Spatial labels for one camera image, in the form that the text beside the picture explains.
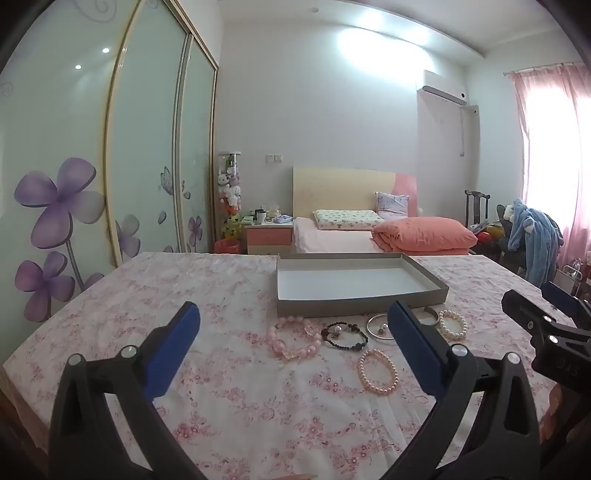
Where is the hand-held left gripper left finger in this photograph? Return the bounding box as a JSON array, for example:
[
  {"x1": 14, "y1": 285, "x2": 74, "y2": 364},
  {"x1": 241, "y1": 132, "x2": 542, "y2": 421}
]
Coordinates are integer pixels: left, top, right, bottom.
[{"x1": 48, "y1": 301, "x2": 208, "y2": 480}]

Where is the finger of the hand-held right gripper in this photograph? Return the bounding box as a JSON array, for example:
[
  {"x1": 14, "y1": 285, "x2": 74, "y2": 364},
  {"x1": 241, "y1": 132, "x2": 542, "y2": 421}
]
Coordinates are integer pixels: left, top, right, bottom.
[
  {"x1": 541, "y1": 281, "x2": 591, "y2": 320},
  {"x1": 502, "y1": 289, "x2": 591, "y2": 384}
]

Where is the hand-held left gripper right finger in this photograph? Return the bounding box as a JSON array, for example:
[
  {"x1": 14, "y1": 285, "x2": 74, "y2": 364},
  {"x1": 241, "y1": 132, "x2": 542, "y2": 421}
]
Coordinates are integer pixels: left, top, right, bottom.
[{"x1": 381, "y1": 300, "x2": 541, "y2": 480}]

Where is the white pearl bracelet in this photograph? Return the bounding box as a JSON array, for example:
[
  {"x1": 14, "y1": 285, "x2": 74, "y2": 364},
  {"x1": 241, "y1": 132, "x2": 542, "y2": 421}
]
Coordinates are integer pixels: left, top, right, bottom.
[{"x1": 436, "y1": 309, "x2": 468, "y2": 342}]

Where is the thin silver bangle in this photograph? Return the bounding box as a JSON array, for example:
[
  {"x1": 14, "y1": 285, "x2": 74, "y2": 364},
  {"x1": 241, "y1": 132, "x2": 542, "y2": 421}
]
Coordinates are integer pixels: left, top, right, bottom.
[{"x1": 366, "y1": 312, "x2": 398, "y2": 341}]

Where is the small pink pearl bracelet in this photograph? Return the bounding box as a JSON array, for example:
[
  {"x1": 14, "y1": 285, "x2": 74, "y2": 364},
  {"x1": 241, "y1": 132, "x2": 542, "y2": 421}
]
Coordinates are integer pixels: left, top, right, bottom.
[{"x1": 358, "y1": 348, "x2": 399, "y2": 395}]

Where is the black bead bracelet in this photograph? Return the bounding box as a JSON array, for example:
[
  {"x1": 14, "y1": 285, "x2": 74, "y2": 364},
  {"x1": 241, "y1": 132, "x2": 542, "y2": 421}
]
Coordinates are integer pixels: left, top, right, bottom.
[{"x1": 321, "y1": 322, "x2": 369, "y2": 353}]

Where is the grey cardboard tray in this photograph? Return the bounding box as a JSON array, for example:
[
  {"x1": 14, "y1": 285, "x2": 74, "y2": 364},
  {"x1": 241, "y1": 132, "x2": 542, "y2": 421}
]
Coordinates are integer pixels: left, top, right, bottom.
[{"x1": 276, "y1": 252, "x2": 450, "y2": 318}]

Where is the large pink bead bracelet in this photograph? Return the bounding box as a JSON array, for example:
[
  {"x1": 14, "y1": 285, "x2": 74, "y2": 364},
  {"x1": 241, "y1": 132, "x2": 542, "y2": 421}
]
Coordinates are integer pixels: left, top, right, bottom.
[{"x1": 268, "y1": 316, "x2": 324, "y2": 363}]

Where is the metal rack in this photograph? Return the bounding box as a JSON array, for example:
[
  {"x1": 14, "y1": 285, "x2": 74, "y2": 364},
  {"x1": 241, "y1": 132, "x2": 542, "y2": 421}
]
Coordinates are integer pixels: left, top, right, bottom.
[{"x1": 561, "y1": 261, "x2": 583, "y2": 296}]

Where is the blue fleece garment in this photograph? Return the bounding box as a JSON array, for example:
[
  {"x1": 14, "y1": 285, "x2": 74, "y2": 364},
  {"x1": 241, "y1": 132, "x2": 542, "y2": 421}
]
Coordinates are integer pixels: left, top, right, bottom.
[{"x1": 508, "y1": 198, "x2": 565, "y2": 287}]

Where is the pile of colourful toys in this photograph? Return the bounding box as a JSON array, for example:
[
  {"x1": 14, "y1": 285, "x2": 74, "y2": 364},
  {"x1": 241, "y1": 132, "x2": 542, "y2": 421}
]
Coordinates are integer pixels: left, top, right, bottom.
[{"x1": 475, "y1": 222, "x2": 507, "y2": 251}]

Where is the dark wooden chair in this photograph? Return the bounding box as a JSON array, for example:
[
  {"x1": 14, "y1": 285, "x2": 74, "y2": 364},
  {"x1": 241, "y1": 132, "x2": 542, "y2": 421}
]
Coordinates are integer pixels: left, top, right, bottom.
[{"x1": 465, "y1": 190, "x2": 491, "y2": 230}]

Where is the folded orange quilt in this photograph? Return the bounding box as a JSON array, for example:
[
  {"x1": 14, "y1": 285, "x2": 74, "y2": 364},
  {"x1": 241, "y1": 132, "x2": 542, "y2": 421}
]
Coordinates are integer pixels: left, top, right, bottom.
[{"x1": 372, "y1": 217, "x2": 478, "y2": 254}]

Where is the bed with pink sheet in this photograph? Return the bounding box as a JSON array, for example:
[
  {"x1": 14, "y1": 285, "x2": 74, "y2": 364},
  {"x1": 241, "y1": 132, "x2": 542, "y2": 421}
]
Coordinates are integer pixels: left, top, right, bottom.
[{"x1": 293, "y1": 217, "x2": 469, "y2": 254}]

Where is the lilac patterned pillow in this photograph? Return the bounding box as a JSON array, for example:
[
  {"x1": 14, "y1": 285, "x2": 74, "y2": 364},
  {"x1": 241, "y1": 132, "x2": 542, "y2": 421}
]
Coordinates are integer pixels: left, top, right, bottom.
[{"x1": 375, "y1": 192, "x2": 410, "y2": 219}]

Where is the pink and beige nightstand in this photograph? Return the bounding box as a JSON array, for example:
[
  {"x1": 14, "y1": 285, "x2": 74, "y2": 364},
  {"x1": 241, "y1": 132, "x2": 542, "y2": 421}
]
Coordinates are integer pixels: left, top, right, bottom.
[{"x1": 245, "y1": 222, "x2": 295, "y2": 254}]

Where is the white patterned pillow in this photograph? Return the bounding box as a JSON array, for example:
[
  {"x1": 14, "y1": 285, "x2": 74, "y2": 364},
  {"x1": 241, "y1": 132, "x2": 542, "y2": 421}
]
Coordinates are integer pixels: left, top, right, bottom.
[{"x1": 312, "y1": 209, "x2": 379, "y2": 230}]

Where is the pink curtain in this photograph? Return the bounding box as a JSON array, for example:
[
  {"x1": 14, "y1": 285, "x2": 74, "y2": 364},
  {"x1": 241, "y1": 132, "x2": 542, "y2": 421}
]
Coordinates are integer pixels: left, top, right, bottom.
[{"x1": 508, "y1": 62, "x2": 591, "y2": 278}]

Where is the plush toy display tube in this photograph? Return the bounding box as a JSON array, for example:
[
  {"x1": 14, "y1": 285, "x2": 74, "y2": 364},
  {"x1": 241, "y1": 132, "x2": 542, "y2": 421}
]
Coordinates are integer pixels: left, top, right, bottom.
[{"x1": 217, "y1": 151, "x2": 242, "y2": 241}]

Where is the beige and pink headboard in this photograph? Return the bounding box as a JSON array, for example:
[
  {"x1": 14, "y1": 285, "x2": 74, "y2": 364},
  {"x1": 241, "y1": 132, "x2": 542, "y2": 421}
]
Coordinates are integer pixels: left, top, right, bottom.
[{"x1": 293, "y1": 166, "x2": 419, "y2": 219}]

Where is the white pipe cover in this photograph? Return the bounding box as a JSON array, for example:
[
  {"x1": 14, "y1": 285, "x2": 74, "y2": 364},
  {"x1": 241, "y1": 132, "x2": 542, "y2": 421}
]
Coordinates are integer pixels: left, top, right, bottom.
[{"x1": 462, "y1": 104, "x2": 479, "y2": 158}]

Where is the sliding door flower wardrobe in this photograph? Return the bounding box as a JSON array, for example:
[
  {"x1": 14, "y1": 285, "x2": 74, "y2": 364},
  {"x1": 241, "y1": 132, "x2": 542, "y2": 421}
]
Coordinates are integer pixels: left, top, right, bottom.
[{"x1": 0, "y1": 0, "x2": 219, "y2": 324}]

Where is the white air conditioner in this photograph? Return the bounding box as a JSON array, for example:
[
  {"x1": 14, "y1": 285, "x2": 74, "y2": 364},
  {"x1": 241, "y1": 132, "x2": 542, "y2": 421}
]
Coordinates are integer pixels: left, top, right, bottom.
[{"x1": 422, "y1": 70, "x2": 467, "y2": 104}]

